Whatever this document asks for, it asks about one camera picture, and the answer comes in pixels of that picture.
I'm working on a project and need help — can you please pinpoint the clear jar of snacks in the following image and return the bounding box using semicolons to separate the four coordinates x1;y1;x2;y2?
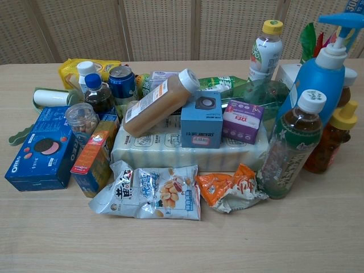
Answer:
64;102;100;149

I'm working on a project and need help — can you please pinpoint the blue speaker box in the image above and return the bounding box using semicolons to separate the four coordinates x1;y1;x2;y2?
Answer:
180;90;224;149

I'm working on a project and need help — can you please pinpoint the green snack packet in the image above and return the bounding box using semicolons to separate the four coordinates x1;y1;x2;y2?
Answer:
134;73;152;100

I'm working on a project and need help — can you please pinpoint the small white cap bottle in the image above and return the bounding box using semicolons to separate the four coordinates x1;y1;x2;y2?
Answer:
76;61;101;94

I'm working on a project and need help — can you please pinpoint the colourful feather shuttlecock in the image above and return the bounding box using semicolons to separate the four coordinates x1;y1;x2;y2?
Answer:
299;22;356;64

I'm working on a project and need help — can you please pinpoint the dark cola bottle blue cap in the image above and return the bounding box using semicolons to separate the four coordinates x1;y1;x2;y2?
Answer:
84;73;115;114

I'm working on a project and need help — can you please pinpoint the blue printed packet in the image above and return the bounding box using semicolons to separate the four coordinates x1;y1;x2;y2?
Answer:
342;0;364;14

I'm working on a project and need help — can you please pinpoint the green plastic soda bottle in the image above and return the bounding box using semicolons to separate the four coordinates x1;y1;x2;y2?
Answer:
197;75;291;123

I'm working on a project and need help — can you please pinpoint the lavender tissue pack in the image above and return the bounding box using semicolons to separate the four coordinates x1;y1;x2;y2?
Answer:
148;71;180;92

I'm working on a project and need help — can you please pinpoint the beige juice bottle white cap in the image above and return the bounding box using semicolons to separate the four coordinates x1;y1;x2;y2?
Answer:
122;68;201;138

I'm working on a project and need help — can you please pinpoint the white carton box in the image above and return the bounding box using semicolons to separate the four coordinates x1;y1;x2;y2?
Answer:
275;63;303;91

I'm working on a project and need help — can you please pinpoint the green tea bottle white cap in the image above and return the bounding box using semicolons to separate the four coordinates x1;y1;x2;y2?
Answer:
257;89;326;200

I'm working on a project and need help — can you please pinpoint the orange snack bag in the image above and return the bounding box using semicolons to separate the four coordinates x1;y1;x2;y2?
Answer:
195;163;270;214

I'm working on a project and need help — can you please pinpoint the blue drink can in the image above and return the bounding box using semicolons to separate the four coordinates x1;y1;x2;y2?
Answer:
108;65;137;105

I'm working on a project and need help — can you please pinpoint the white tissue pack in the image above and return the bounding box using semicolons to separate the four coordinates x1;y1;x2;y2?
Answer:
110;122;270;173

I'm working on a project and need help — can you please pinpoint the yellow snack bag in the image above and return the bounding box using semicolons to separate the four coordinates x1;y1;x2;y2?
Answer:
58;58;122;89

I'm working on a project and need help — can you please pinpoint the honey bottle yellow cap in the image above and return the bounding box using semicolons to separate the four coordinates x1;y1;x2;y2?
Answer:
303;100;359;175

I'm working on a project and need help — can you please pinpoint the white peanut snack bag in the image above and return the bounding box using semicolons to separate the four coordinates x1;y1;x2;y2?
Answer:
88;159;202;221

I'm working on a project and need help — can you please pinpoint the blue pump dispenser bottle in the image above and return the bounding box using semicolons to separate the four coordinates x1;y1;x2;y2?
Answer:
277;13;362;134

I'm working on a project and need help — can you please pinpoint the amber bottle white cap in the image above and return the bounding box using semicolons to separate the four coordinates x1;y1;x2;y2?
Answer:
336;68;358;109

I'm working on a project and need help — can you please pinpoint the white lint roller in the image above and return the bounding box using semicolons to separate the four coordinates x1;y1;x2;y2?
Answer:
33;88;72;108

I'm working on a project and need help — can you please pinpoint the blue Oreo cookie box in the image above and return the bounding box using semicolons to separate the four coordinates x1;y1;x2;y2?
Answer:
4;105;82;192

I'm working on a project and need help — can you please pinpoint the orange and blue snack box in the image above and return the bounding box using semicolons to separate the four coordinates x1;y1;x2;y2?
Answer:
70;114;121;198

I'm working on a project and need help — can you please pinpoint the purple sanitary pad pack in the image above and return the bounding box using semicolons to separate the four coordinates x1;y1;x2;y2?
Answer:
222;100;266;145

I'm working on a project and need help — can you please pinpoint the folding lattice screen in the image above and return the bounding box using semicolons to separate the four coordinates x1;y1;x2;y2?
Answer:
0;0;364;65

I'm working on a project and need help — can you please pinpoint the green wavy holder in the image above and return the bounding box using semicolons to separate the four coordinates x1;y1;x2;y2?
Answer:
8;87;82;148

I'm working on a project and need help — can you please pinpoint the white drink bottle yellow cap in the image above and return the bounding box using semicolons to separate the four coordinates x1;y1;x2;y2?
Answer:
248;19;284;82

